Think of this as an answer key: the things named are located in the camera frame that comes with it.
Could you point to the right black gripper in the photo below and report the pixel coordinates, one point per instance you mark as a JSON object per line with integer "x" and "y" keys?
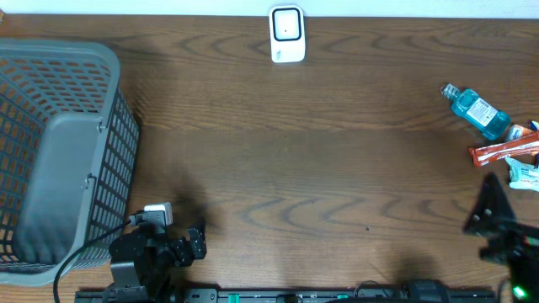
{"x": 486, "y": 216}

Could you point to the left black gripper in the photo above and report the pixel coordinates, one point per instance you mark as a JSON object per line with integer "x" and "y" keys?
{"x": 184, "y": 254}

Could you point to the teal wet wipes pack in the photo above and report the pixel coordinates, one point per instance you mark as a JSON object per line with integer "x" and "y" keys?
{"x": 522, "y": 175}

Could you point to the orange chocolate bar wrapper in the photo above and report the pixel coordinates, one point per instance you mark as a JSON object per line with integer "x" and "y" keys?
{"x": 524, "y": 145}

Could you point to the small orange snack box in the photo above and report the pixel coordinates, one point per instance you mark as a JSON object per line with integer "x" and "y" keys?
{"x": 517, "y": 131}

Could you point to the blue mouthwash bottle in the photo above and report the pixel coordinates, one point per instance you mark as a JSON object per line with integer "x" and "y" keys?
{"x": 470, "y": 106}

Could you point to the cream snack bag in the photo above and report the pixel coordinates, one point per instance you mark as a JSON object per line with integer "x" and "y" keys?
{"x": 534, "y": 125}

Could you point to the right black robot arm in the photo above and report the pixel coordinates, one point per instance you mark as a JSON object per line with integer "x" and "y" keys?
{"x": 523, "y": 282}

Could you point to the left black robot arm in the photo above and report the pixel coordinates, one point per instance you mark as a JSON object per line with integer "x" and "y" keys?
{"x": 142, "y": 261}

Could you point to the white barcode scanner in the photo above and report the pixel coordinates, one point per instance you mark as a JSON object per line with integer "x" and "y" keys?
{"x": 287, "y": 34}

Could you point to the grey plastic shopping basket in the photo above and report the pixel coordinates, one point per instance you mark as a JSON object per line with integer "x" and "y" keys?
{"x": 68, "y": 151}

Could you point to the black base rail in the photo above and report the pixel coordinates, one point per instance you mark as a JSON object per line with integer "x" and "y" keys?
{"x": 367, "y": 294}

